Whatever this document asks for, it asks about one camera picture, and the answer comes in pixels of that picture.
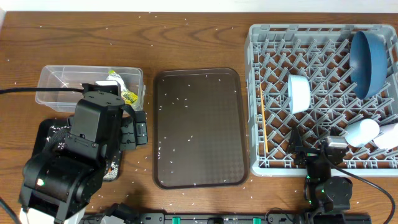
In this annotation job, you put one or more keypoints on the light blue plastic cup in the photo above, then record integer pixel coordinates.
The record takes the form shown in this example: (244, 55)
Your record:
(358, 134)

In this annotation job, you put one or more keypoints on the yellow snack wrapper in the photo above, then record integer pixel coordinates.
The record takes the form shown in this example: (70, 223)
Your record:
(128, 96)

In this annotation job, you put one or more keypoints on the brown serving tray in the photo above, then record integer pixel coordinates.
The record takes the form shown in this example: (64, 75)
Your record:
(199, 129)

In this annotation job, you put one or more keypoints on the wooden chopstick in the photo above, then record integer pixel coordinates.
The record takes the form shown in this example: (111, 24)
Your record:
(264, 122)

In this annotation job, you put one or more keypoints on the dark blue plate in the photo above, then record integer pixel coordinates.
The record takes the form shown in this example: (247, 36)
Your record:
(368, 59)

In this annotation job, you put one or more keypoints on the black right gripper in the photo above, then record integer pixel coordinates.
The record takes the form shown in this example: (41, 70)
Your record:
(296, 146)

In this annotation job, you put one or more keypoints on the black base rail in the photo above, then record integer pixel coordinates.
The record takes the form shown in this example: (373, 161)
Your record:
(121, 213)

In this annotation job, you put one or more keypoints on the clear plastic bin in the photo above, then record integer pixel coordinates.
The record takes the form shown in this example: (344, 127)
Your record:
(73, 76)

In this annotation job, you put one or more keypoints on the light blue rice bowl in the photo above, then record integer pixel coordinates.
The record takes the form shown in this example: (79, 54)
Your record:
(299, 93)

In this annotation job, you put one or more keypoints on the grey dishwasher rack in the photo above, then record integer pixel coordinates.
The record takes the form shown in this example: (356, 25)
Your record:
(319, 52)

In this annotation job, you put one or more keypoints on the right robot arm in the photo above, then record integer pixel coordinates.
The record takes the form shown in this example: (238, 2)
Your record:
(328, 195)

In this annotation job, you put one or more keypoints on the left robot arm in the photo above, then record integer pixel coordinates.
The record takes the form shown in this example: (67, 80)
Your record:
(60, 180)

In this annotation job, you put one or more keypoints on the black waste bin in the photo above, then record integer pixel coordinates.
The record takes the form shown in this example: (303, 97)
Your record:
(49, 127)

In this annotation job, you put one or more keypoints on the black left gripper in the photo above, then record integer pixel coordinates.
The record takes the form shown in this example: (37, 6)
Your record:
(134, 121)

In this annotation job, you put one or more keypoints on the pink plastic cup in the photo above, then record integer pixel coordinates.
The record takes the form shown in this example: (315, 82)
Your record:
(387, 138)

